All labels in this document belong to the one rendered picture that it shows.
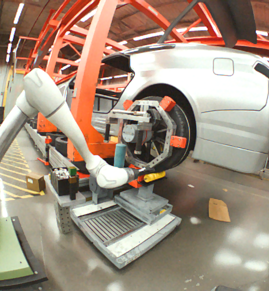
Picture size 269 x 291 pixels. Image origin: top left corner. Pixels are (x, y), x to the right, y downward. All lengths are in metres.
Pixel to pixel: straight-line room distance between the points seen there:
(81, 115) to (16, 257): 1.18
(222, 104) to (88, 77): 1.10
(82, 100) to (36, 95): 0.85
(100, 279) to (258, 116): 1.45
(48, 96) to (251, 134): 1.10
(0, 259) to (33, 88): 0.71
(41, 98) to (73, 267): 1.00
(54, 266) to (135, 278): 0.54
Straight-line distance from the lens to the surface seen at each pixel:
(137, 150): 0.94
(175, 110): 1.15
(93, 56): 1.46
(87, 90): 1.38
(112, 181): 0.76
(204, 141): 1.11
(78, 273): 1.09
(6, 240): 0.83
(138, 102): 1.26
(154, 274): 1.14
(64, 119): 0.57
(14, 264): 0.74
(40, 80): 0.54
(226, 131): 1.08
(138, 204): 1.41
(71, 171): 0.84
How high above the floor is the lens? 0.96
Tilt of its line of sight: 10 degrees down
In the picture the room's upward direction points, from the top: 8 degrees clockwise
